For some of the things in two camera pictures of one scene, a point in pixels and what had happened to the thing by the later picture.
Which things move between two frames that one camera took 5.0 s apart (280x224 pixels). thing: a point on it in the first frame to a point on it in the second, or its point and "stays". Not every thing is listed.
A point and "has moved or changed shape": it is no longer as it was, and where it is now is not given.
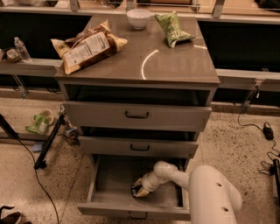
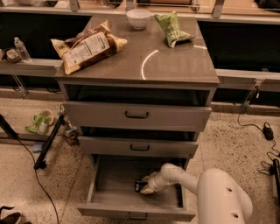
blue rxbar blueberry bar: x=133 y=190 has moved or changed shape
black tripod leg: x=41 y=160 stays
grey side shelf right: x=248 y=80 stays
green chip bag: x=170 y=23 stays
